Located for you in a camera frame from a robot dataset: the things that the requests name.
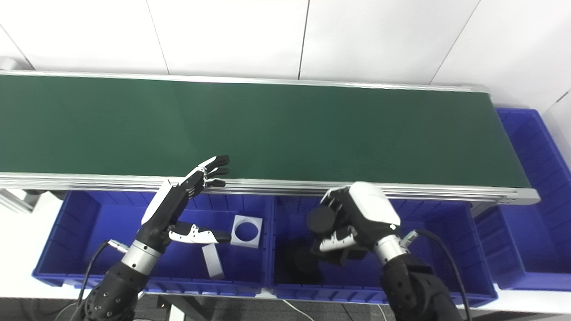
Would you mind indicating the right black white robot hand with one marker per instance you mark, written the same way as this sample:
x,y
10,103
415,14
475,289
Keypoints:
x,y
370,209

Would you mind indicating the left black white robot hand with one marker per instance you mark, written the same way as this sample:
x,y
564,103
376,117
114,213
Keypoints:
x,y
165,214

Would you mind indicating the black cylinder part square base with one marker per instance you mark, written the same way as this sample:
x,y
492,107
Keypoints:
x,y
321,219
301,263

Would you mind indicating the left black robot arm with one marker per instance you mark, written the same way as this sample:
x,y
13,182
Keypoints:
x,y
116,285

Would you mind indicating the blue plastic bin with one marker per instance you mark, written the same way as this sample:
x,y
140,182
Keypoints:
x,y
437,249
89,240
531,232

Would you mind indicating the green conveyor belt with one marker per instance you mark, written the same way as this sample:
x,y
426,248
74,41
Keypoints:
x,y
267,129
276,185

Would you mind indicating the aluminium conveyor leg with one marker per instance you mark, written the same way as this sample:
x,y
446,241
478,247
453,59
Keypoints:
x,y
13,200

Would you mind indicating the grey flat metal bar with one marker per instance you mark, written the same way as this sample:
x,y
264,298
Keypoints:
x,y
214,265

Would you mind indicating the grey square plate with hole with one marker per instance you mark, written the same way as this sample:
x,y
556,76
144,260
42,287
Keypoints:
x,y
236,240

